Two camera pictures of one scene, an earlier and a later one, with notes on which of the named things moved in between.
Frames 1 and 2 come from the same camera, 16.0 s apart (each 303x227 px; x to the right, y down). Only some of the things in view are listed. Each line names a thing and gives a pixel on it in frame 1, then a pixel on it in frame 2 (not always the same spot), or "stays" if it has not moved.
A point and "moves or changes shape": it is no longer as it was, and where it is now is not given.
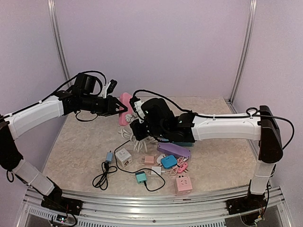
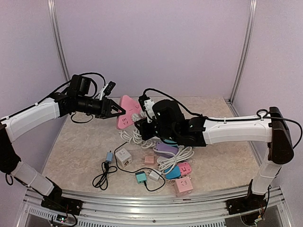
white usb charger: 157,169 moves or changes shape
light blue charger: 109,156 stays
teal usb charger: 140,177 stays
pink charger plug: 149,160 stays
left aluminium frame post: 52,9 stays
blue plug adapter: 169,161 moves or changes shape
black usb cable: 138,170 stays
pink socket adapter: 182,168 moves or changes shape
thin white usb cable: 173,170 → 170,182
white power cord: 138,144 moves or changes shape
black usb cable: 101,180 stays
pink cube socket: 183,186 stays
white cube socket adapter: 123,157 stays
